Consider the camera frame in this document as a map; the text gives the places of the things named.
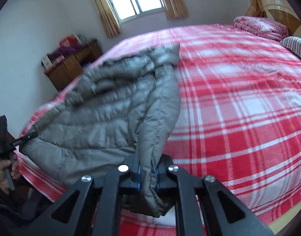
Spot red white plaid bedsheet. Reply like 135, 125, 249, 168
15, 23, 301, 236

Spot yellow patterned curtain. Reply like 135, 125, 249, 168
164, 0, 189, 19
93, 0, 122, 38

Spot striped pillow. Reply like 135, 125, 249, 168
279, 36, 301, 59

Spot brown wooden desk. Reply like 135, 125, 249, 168
41, 39, 102, 92

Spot left yellow patterned curtain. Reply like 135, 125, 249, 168
93, 0, 122, 38

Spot red gift bag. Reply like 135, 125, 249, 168
59, 36, 79, 47

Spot purple garment on desk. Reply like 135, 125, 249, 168
47, 44, 86, 59

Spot pink folded quilt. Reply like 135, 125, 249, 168
233, 16, 289, 41

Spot right yellow patterned curtain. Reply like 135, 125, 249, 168
164, 0, 189, 19

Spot white red box on desk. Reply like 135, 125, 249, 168
41, 55, 65, 70

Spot person's left hand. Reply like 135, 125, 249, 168
0, 154, 22, 195

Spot cream wooden headboard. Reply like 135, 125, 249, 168
260, 0, 301, 38

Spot grey puffer down jacket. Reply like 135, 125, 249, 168
19, 45, 181, 217

